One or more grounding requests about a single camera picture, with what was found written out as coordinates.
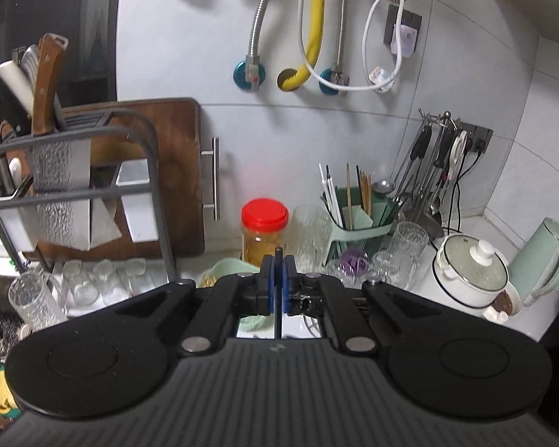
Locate white cable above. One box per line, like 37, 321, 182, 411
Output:
297, 0, 408, 93

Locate wooden cutting board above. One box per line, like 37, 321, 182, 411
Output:
4, 98, 221, 259

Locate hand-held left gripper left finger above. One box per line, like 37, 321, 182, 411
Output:
98, 255, 277, 355

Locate steel rack of hanging utensils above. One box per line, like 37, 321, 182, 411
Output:
391, 108, 471, 238

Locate grey dish rack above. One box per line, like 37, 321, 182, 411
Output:
0, 108, 178, 285

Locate white-handled scissors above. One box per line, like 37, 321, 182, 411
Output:
447, 130, 470, 182

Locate green electric kettle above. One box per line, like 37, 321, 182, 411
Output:
508, 217, 559, 308

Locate red-lidded plastic jar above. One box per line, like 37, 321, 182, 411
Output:
241, 199, 290, 268

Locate tall textured glass mug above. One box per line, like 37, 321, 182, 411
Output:
8, 270, 68, 333

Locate white plastic rack cup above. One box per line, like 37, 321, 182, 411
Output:
116, 158, 161, 243
0, 186, 38, 254

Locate textured steel cleaver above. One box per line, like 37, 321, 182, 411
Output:
30, 32, 94, 250

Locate white pot lid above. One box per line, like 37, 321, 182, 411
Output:
435, 234, 510, 294

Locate white electric cooking pot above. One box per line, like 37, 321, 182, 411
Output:
432, 233, 511, 310

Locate floral ceramic bowl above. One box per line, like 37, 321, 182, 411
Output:
489, 284, 522, 317

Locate purple translucent cup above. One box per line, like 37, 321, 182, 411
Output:
340, 248, 370, 278

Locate green plastic basket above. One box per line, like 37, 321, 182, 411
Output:
200, 258, 264, 336

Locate small glass cup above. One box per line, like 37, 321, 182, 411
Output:
123, 257, 149, 296
61, 261, 98, 305
93, 258, 122, 301

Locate blue wall pipe fitting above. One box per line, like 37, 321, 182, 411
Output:
233, 56, 266, 91
319, 67, 348, 96

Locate white charger plug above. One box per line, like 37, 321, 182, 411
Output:
391, 23, 420, 57

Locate inverted stemmed glass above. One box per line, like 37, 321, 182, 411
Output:
370, 250, 404, 287

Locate yellow hose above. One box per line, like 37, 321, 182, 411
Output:
277, 0, 329, 91

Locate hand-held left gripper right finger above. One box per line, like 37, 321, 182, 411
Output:
283, 255, 471, 357

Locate black wall socket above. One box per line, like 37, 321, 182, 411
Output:
383, 4, 422, 47

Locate black wall socket strip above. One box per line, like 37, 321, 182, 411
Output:
459, 121, 493, 154

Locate green utensil holder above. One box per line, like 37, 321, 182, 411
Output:
323, 187, 399, 266

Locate steel flexible hose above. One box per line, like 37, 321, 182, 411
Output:
335, 0, 411, 73
226, 0, 278, 63

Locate black power cable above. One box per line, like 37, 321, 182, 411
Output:
449, 149, 487, 234

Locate textured glass pitcher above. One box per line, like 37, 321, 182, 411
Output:
291, 205, 331, 273

